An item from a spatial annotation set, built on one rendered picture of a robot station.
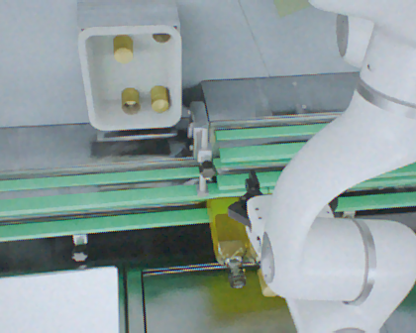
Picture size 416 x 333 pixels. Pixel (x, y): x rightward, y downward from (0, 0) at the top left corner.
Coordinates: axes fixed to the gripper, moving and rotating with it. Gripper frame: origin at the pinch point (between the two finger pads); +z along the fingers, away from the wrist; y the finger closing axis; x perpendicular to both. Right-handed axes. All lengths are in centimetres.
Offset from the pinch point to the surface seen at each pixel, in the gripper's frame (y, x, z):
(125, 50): -18.6, 7.1, 35.9
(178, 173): -10.1, -17.8, 33.4
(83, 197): -28.4, -18.9, 29.2
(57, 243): -36, -37, 40
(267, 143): 6.5, -9.6, 28.7
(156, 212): -14.9, -25.8, 32.2
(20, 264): -43, -38, 36
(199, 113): -5.6, -5.7, 35.1
